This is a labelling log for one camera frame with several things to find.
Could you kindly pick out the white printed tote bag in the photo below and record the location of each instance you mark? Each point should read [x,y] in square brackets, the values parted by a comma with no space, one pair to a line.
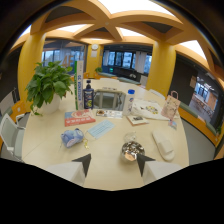
[148,110]

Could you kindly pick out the light blue face mask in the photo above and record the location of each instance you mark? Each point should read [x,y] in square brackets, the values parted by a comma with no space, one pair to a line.
[101,129]

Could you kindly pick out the grey office chair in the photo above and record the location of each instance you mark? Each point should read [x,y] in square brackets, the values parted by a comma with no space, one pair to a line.
[11,136]

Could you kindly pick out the red and blue booklet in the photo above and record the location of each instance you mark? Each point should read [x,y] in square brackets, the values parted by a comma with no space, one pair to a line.
[79,117]

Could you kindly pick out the potted green plant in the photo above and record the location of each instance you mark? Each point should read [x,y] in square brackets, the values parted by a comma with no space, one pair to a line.
[48,86]

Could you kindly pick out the dark blue pump bottle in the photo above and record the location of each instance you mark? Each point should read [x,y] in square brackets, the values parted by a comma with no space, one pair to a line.
[88,95]

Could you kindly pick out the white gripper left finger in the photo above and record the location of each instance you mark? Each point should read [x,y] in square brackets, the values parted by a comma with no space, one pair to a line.
[71,170]

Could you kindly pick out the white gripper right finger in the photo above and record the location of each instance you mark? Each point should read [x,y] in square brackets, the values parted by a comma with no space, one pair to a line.
[154,168]

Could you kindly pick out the small picture card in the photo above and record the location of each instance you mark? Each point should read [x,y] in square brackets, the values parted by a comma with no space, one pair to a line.
[137,119]

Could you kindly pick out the tall green white box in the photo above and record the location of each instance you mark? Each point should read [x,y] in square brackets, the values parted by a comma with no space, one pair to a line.
[79,84]

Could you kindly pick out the colourful leaflet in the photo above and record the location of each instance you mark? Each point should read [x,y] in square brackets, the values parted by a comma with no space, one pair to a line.
[109,113]

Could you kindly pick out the round wall clock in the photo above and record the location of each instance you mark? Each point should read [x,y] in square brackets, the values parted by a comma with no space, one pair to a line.
[95,47]

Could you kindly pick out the small badge card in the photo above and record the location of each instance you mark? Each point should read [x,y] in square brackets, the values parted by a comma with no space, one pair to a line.
[172,124]

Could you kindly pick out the white bottle blue cap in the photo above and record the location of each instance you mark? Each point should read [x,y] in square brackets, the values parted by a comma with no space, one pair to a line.
[128,102]

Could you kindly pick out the patterned paper gift bag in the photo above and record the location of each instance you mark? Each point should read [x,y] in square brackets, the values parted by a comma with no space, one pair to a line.
[171,106]

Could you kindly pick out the clear plastic wrapper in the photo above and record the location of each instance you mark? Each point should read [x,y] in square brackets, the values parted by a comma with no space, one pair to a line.
[130,136]

